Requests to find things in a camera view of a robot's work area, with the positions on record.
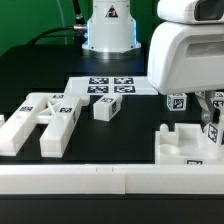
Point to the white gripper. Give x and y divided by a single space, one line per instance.
189 58

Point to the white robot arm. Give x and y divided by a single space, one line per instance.
111 30

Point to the white part at left edge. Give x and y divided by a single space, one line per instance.
2 120

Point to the white sheet with four tags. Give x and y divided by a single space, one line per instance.
124 85

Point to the white chair seat part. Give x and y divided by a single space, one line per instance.
185 145

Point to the white tagged cube block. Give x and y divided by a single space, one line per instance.
177 102
218 100

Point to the white chair back frame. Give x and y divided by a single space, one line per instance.
58 112

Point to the white front rail fixture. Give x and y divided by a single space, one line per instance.
111 179

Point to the white right tagged cube block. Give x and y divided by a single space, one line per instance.
218 100

